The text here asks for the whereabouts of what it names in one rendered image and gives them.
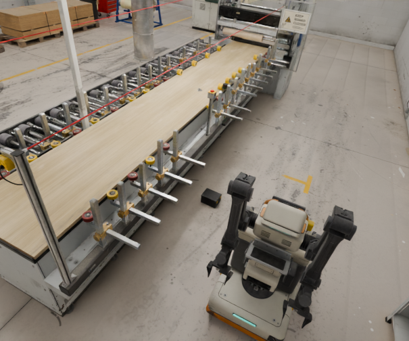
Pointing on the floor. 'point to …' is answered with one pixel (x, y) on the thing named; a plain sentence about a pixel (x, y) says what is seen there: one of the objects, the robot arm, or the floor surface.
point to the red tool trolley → (107, 7)
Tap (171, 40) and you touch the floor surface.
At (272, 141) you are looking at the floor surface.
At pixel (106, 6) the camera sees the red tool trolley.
